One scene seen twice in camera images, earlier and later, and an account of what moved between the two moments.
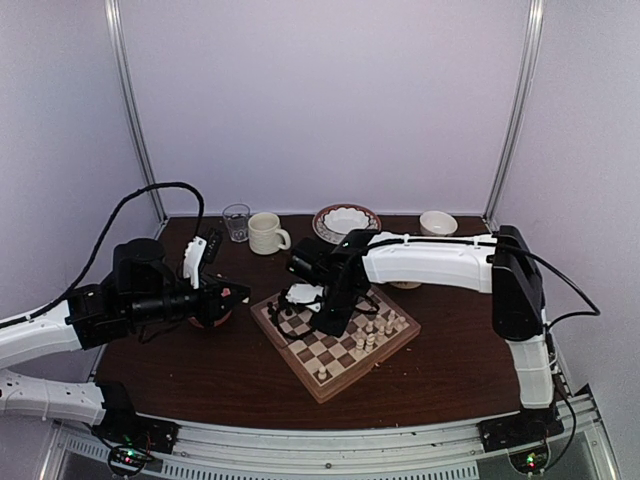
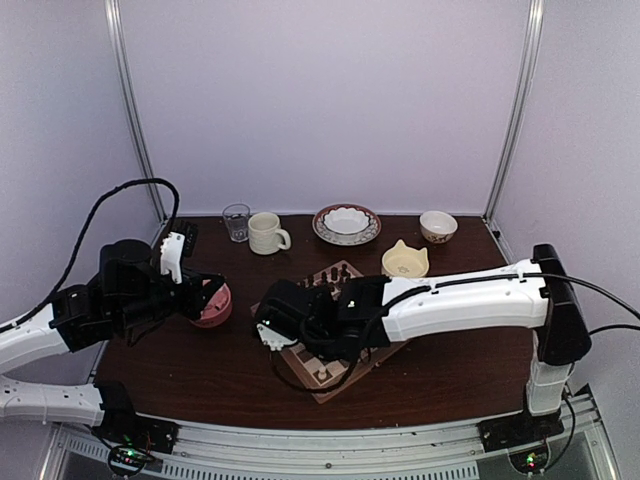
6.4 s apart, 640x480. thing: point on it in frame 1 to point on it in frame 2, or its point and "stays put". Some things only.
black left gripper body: (207, 309) to (188, 306)
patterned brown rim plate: (325, 234) stays put
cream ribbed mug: (265, 236) stays put
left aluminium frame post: (113, 17) stays put
